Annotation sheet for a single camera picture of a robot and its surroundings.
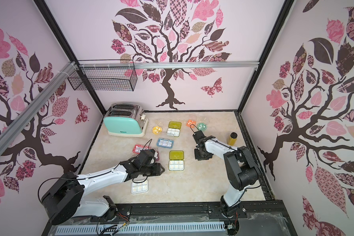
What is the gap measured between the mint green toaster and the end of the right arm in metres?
0.42

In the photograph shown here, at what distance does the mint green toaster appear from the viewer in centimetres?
97

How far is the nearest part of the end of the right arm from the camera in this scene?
2.26 feet
